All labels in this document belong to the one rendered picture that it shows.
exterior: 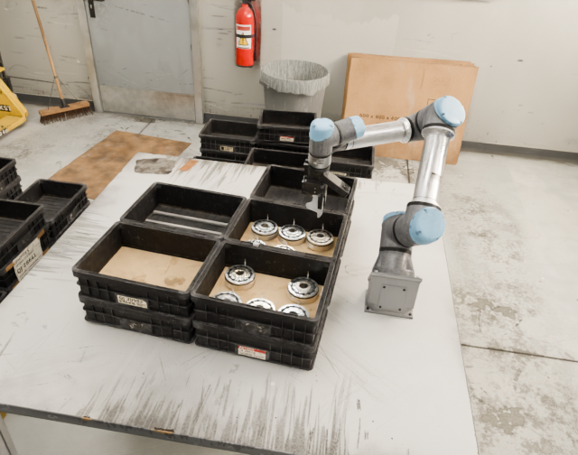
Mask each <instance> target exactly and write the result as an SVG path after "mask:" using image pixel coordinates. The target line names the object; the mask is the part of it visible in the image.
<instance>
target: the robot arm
mask: <svg viewBox="0 0 578 455"><path fill-rule="evenodd" d="M464 119H465V111H464V108H463V106H462V105H461V102H460V101H459V100H457V99H456V98H455V97H451V96H444V97H440V98H437V99H436V100H435V101H434V102H433V103H431V104H429V105H428V106H426V107H424V108H422V109H420V110H419V111H417V112H415V113H413V114H412V115H410V116H406V117H400V118H399V119H398V120H397V121H394V122H387V123H381V124H374V125H364V122H363V120H362V119H361V118H360V117H359V116H351V117H348V118H344V119H341V120H339V121H336V122H332V121H331V120H330V119H328V118H317V119H315V120H313V121H312V123H311V127H310V133H309V137H310V141H309V159H305V162H304V164H303V168H304V176H303V181H302V194H305V195H308V196H313V198H312V202H308V203H306V208H307V209H311V210H313V211H315V212H317V218H319V217H320V216H321V215H322V209H323V206H324V205H325V201H326V194H327V187H328V186H329V187H330V188H332V189H333V190H335V191H336V192H337V193H339V194H340V195H341V196H342V197H343V198H345V197H347V196H348V195H349V194H350V186H349V185H348V184H346V183H345V182H344V181H342V180H341V179H339V178H338V177H337V176H335V175H334V174H333V173H331V172H330V171H328V170H329V169H330V164H331V154H332V153H334V152H338V151H344V150H349V149H355V148H360V147H366V146H372V145H378V144H388V143H393V142H401V143H403V144H404V143H411V142H417V141H424V146H423V151H422V155H421V160H420V164H419V169H418V173H417V178H416V183H415V191H414V196H413V199H412V200H410V201H408V202H407V204H406V211H403V210H398V211H391V212H388V213H387V214H386V215H385V216H384V217H383V221H382V224H381V227H382V228H381V237H380V244H379V252H378V258H377V260H376V262H375V263H374V265H373V268H372V272H374V271H375V270H377V271H378V273H384V274H397V275H403V276H410V277H415V270H414V267H413V262H412V251H413V246H423V245H429V244H431V243H433V242H435V241H437V240H438V239H439V238H440V237H441V236H442V235H443V232H444V230H445V218H443V213H442V212H441V211H442V208H441V207H440V206H439V204H438V200H439V196H440V191H441V186H442V181H443V172H444V167H445V162H446V157H447V153H448V147H449V142H450V141H452V140H453V139H454V137H455V133H456V128H457V126H459V125H461V124H462V123H463V121H464Z"/></svg>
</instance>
